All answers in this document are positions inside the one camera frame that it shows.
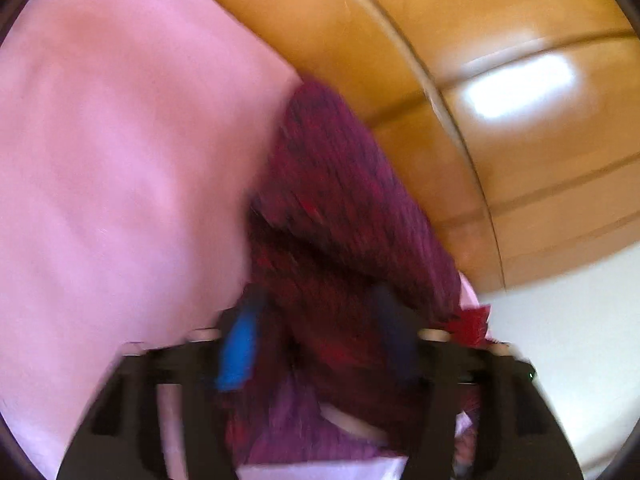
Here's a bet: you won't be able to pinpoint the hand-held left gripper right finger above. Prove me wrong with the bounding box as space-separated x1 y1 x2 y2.
369 284 586 480

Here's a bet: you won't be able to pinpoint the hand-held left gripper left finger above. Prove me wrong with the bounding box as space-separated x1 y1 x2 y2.
56 284 267 480

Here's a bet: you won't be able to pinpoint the dark red knitted garment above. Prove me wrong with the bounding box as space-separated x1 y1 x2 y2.
220 79 492 467

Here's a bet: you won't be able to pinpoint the pink bed blanket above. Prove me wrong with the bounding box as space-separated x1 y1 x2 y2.
0 0 488 480

